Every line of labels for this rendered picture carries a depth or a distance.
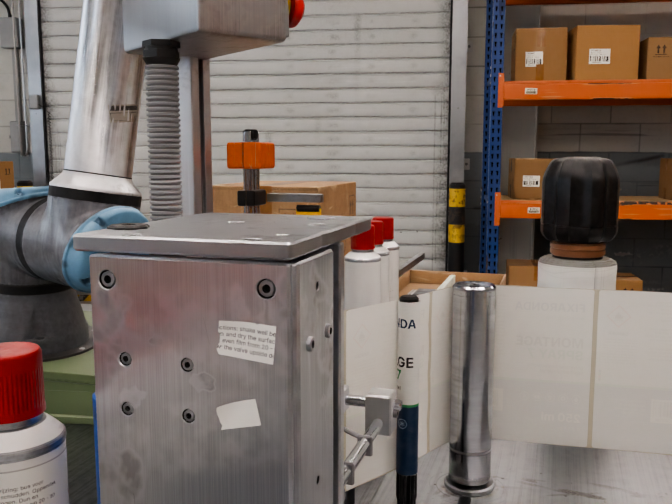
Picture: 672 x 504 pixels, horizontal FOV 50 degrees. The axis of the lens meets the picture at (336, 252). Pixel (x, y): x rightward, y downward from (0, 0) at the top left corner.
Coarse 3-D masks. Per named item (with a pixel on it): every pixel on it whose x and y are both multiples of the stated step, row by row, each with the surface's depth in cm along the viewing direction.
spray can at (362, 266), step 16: (352, 240) 99; (368, 240) 98; (352, 256) 98; (368, 256) 98; (352, 272) 98; (368, 272) 98; (352, 288) 98; (368, 288) 98; (352, 304) 99; (368, 304) 98
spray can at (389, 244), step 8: (384, 224) 110; (392, 224) 111; (384, 232) 110; (392, 232) 111; (384, 240) 110; (392, 240) 112; (392, 248) 110; (392, 256) 110; (392, 264) 110; (392, 272) 111; (392, 280) 111; (392, 288) 111; (392, 296) 111
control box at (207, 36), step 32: (128, 0) 73; (160, 0) 67; (192, 0) 62; (224, 0) 63; (256, 0) 65; (288, 0) 68; (128, 32) 73; (160, 32) 68; (192, 32) 63; (224, 32) 63; (256, 32) 65; (288, 32) 68
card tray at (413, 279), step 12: (408, 276) 195; (420, 276) 196; (432, 276) 195; (444, 276) 194; (456, 276) 193; (468, 276) 192; (480, 276) 191; (492, 276) 190; (504, 276) 186; (408, 288) 189; (432, 288) 189
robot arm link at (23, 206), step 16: (0, 192) 96; (16, 192) 96; (32, 192) 96; (0, 208) 96; (16, 208) 96; (32, 208) 95; (0, 224) 96; (16, 224) 95; (0, 240) 97; (16, 240) 94; (0, 256) 98; (16, 256) 95; (0, 272) 98; (16, 272) 98; (32, 272) 96
